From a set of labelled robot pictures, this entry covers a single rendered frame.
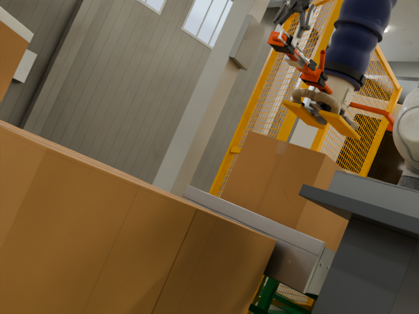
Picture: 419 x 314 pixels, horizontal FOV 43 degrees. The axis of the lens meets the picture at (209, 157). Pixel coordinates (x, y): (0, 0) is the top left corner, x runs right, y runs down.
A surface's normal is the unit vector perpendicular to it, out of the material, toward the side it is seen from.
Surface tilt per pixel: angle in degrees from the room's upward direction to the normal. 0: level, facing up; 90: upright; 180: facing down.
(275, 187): 90
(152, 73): 90
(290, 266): 90
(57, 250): 90
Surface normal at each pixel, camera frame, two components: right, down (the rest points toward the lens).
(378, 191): -0.73, -0.37
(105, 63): 0.55, 0.17
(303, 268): -0.50, -0.29
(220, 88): 0.77, 0.29
